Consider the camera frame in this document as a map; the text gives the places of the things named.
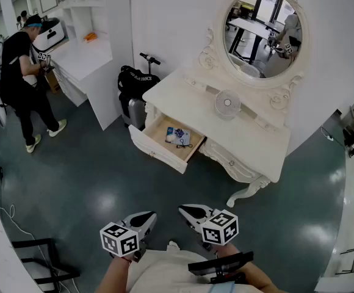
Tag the low white jewellery drawer shelf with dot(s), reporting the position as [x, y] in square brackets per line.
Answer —
[198, 83]

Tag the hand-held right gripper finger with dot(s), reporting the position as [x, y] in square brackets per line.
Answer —
[195, 218]
[200, 208]

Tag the white power adapter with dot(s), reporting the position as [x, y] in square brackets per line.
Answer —
[329, 137]

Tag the light blue flat packet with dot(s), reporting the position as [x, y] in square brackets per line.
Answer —
[184, 140]

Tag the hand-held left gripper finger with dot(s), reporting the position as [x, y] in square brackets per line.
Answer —
[135, 218]
[148, 224]

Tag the white shelf desk unit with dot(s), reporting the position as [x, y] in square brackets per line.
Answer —
[82, 60]

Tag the oval mirror ornate white frame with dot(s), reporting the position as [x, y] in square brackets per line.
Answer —
[250, 35]

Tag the white round appliance black top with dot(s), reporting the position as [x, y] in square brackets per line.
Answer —
[52, 37]

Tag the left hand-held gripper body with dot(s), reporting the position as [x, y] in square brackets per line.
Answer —
[119, 240]

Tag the cardboard box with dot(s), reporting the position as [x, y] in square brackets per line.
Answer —
[53, 82]

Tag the dark blue patterned scrunchie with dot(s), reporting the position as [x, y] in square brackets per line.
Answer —
[179, 132]

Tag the black backpack white lettering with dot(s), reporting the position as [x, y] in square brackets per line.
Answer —
[137, 81]

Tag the white fluffy ball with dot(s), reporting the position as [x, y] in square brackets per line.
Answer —
[171, 138]

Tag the silver suitcase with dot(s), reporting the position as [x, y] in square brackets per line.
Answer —
[134, 111]

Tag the person's beige dress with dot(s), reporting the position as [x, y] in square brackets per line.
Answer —
[164, 270]

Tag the orange packet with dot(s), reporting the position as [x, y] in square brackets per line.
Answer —
[90, 37]

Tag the white vanity dressing table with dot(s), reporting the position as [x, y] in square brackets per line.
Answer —
[195, 108]

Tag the small white desk fan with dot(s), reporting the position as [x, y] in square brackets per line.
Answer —
[227, 102]

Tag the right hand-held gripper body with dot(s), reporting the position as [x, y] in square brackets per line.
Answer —
[219, 227]

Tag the person's white left shoe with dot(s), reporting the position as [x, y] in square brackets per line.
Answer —
[174, 245]

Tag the person's right forearm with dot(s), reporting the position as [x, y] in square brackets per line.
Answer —
[267, 282]

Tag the person's left forearm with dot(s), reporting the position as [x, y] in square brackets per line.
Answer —
[113, 276]

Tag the large white wooden drawer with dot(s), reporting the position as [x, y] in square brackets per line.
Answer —
[155, 153]

